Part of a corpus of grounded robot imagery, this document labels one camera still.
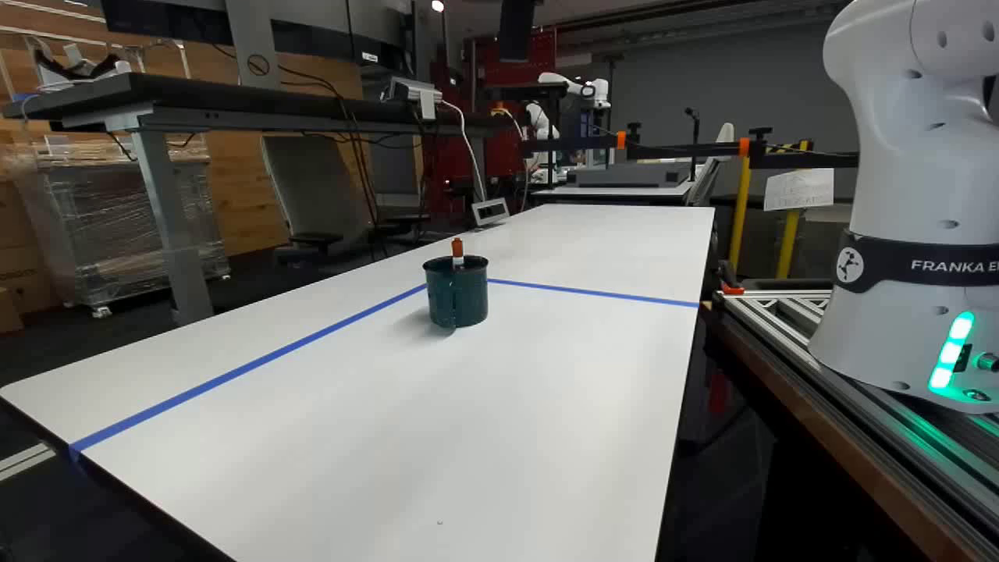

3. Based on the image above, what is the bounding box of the dark teal mug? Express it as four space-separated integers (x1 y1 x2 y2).
421 252 493 336

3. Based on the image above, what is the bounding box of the red machine cabinet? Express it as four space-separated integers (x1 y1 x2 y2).
418 28 557 229

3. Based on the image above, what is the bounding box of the small white background robot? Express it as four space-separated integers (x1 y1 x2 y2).
517 70 618 143

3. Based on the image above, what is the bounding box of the blue tape line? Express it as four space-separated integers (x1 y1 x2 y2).
65 275 701 455

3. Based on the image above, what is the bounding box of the white paper sign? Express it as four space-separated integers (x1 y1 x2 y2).
762 166 835 217

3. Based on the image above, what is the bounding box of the grey standing desk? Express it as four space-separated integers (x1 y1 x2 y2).
4 73 493 326

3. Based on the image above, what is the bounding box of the plastic wrapped pallet cage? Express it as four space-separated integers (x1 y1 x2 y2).
9 152 232 310

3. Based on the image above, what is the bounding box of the white slanted frame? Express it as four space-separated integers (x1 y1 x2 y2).
469 196 512 229

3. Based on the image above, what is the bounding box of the tall yellow post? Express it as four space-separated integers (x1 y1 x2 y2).
727 139 755 279

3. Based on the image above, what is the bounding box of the aluminium rail base frame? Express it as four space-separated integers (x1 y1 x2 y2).
706 287 999 547

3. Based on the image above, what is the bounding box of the short yellow post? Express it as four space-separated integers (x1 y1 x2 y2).
773 211 806 283

